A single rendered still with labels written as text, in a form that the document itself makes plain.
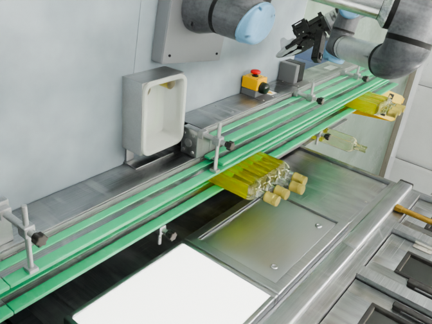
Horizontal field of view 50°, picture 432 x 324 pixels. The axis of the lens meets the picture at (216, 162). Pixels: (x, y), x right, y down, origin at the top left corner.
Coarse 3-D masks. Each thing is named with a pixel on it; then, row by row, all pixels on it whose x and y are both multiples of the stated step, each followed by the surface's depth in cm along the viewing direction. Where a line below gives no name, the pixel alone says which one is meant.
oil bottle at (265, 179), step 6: (240, 162) 157; (234, 168) 153; (240, 168) 153; (246, 168) 153; (252, 168) 153; (246, 174) 150; (252, 174) 150; (258, 174) 150; (264, 174) 151; (258, 180) 148; (264, 180) 148; (270, 180) 149; (264, 186) 148
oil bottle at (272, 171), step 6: (246, 162) 157; (252, 162) 157; (258, 162) 157; (258, 168) 154; (264, 168) 154; (270, 168) 154; (276, 168) 155; (270, 174) 152; (276, 174) 152; (276, 180) 152
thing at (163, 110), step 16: (160, 80) 128; (176, 80) 138; (144, 96) 125; (160, 96) 141; (176, 96) 140; (144, 112) 128; (160, 112) 144; (176, 112) 142; (144, 128) 130; (160, 128) 147; (176, 128) 145; (144, 144) 132; (160, 144) 140
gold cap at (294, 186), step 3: (291, 183) 149; (294, 183) 149; (297, 183) 149; (291, 186) 149; (294, 186) 149; (297, 186) 148; (300, 186) 148; (303, 186) 148; (291, 189) 149; (294, 189) 149; (297, 189) 148; (300, 189) 148; (303, 189) 149; (294, 192) 150; (297, 192) 149; (300, 192) 148; (303, 192) 150
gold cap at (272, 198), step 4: (268, 192) 143; (264, 196) 142; (268, 196) 142; (272, 196) 141; (276, 196) 141; (264, 200) 143; (268, 200) 142; (272, 200) 141; (276, 200) 140; (272, 204) 142; (276, 204) 142
